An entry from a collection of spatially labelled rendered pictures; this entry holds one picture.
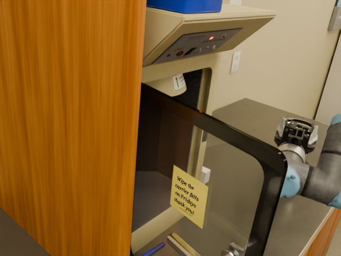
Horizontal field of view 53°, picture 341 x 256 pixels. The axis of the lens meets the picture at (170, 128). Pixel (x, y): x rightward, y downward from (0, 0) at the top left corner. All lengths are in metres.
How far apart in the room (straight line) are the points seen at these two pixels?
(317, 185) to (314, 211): 0.33
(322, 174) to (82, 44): 0.59
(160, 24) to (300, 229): 0.74
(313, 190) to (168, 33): 0.50
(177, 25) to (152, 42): 0.05
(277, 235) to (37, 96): 0.71
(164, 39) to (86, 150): 0.23
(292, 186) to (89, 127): 0.47
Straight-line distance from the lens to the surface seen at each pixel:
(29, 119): 0.74
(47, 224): 0.84
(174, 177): 0.55
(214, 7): 0.58
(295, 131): 0.99
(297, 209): 1.15
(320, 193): 0.84
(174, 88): 0.75
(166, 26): 0.52
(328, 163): 0.86
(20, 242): 0.94
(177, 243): 0.52
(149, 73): 0.65
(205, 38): 0.62
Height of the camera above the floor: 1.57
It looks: 25 degrees down
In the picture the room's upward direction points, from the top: 6 degrees clockwise
